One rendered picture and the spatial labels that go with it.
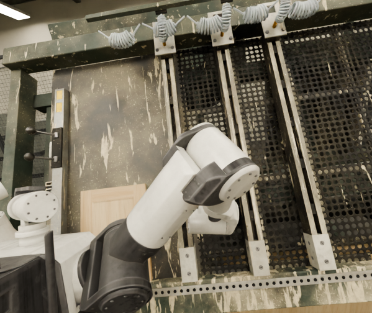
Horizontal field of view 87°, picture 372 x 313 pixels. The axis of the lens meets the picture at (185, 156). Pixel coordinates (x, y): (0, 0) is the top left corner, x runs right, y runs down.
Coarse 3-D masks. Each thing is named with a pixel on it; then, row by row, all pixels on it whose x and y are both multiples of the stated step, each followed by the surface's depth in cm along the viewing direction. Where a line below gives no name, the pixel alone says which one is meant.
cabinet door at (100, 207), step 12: (84, 192) 92; (96, 192) 92; (108, 192) 91; (120, 192) 91; (132, 192) 90; (144, 192) 90; (84, 204) 91; (96, 204) 91; (108, 204) 90; (120, 204) 90; (132, 204) 89; (84, 216) 90; (96, 216) 90; (108, 216) 89; (120, 216) 89; (84, 228) 89; (96, 228) 89
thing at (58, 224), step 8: (64, 88) 103; (56, 96) 102; (64, 96) 102; (56, 104) 101; (64, 104) 101; (56, 112) 100; (64, 112) 100; (56, 120) 99; (64, 120) 99; (64, 128) 99; (64, 136) 98; (64, 144) 97; (64, 152) 96; (64, 160) 96; (56, 168) 94; (64, 168) 95; (56, 176) 93; (64, 176) 94; (56, 184) 92; (64, 184) 93; (56, 192) 91; (64, 192) 93; (64, 200) 92; (64, 208) 91; (56, 216) 89; (64, 216) 91; (56, 224) 88; (64, 224) 90; (56, 232) 88; (64, 232) 89
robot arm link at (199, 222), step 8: (200, 208) 53; (192, 216) 51; (200, 216) 51; (208, 216) 48; (192, 224) 50; (200, 224) 50; (208, 224) 50; (216, 224) 50; (224, 224) 50; (192, 232) 51; (200, 232) 51; (208, 232) 51; (216, 232) 51; (224, 232) 51
